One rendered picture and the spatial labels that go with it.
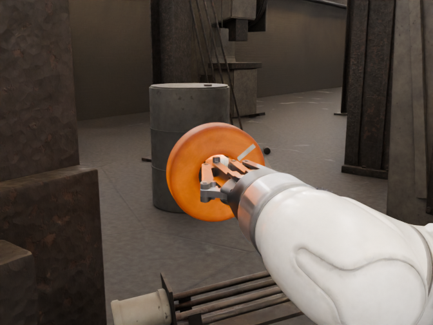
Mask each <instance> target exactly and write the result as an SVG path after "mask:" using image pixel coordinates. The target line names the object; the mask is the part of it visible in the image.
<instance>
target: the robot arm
mask: <svg viewBox="0 0 433 325"><path fill-rule="evenodd" d="M214 180H215V181H214ZM216 182H217V183H218V184H219V185H220V186H221V188H218V186H216ZM215 198H220V201H221V202H222V203H224V204H226V205H228V206H230V208H231V210H232V212H233V214H234V216H235V217H236V219H237V220H238V224H239V227H240V230H241V232H242V233H243V235H244V236H245V237H246V239H247V240H248V241H249V242H250V243H251V244H252V245H253V246H254V247H255V249H256V251H257V252H258V253H259V254H260V255H261V256H262V259H263V262H264V265H265V267H266V269H267V270H268V272H269V274H270V275H271V276H272V278H273V280H274V281H275V283H276V284H277V285H278V286H279V288H280V289H281V290H282V291H283V292H284V294H285V295H286V296H287V297H288V298H289V299H290V300H291V301H292V303H293V304H294V305H295V306H296V307H297V308H298V309H300V310H301V311H302V312H303V313H304V314H305V315H306V316H307V317H309V318H310V319H311V320H312V321H313V322H315V323H316V324H317V325H433V223H429V224H427V225H426V226H416V225H411V224H407V223H405V222H401V221H399V220H397V219H394V218H392V217H389V216H387V215H385V214H382V213H380V212H378V211H376V210H373V209H372V208H369V207H368V206H366V205H364V204H362V203H360V202H358V201H355V200H353V199H350V198H348V197H340V196H338V195H335V194H333V193H331V192H327V191H323V190H317V189H316V188H313V187H312V186H309V185H308V184H305V183H304V182H302V181H301V180H299V179H297V178H296V177H294V176H292V175H289V174H286V173H280V172H277V171H274V170H272V169H270V168H267V167H265V166H262V165H260V164H257V163H255V162H252V161H248V160H243V161H242V163H239V162H238V161H237V160H234V159H233V160H231V159H230V158H227V157H225V156H224V155H214V156H212V157H210V158H208V159H207V160H206V163H203V164H202V182H201V183H200V202H204V203H207V202H209V201H210V200H211V199H212V200H215Z"/></svg>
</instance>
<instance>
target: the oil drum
mask: <svg viewBox="0 0 433 325"><path fill-rule="evenodd" d="M149 109H150V126H149V128H150V130H151V169H152V190H153V203H154V205H155V206H156V207H158V208H159V209H161V210H164V211H167V212H173V213H186V212H185V211H184V210H183V209H182V208H181V207H180V206H179V205H178V204H177V202H176V201H175V199H174V198H173V196H172V194H171V192H170V190H169V188H168V184H167V179H166V166H167V163H168V158H169V155H170V153H171V151H172V149H173V147H174V145H175V144H176V143H177V141H178V140H179V139H180V138H181V137H182V136H183V135H184V134H185V133H187V132H188V131H190V130H191V129H193V128H195V127H197V126H200V125H202V124H206V123H227V124H229V86H228V85H227V84H215V83H168V84H153V85H151V86H150V87H149Z"/></svg>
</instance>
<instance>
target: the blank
mask: <svg viewBox="0 0 433 325"><path fill-rule="evenodd" d="M214 155H226V156H228V157H229V158H230V159H231V160H233V159H234V160H237V161H238V162H239V163H242V161H243V160H248V161H252V162H254V163H257V164H260V165H262V166H265V161H264V156H263V154H262V151H261V149H260V147H259V145H258V144H257V143H256V141H255V140H254V139H253V138H252V137H251V136H250V135H249V134H248V133H246V132H244V131H243V130H241V129H239V128H237V127H236V126H233V125H231V124H227V123H206V124H202V125H200V126H197V127H195V128H193V129H191V130H190V131H188V132H187V133H185V134H184V135H183V136H182V137H181V138H180V139H179V140H178V141H177V143H176V144H175V145H174V147H173V149H172V151H171V153H170V155H169V158H168V163H167V166H166V179H167V184H168V188H169V190H170V192H171V194H172V196H173V198H174V199H175V201H176V202H177V204H178V205H179V206H180V207H181V208H182V209H183V210H184V211H185V212H186V213H187V214H188V215H190V216H192V217H194V218H196V219H199V220H202V221H209V222H217V221H225V220H228V219H231V218H233V217H235V216H234V214H233V212H232V210H231V208H230V206H228V205H226V204H224V203H222V202H221V201H220V198H215V200H212V199H211V200H210V201H209V202H207V203H204V202H200V182H199V178H198V175H199V171H200V167H201V166H202V164H203V163H204V162H205V161H206V160H207V159H208V158H210V157H212V156H214Z"/></svg>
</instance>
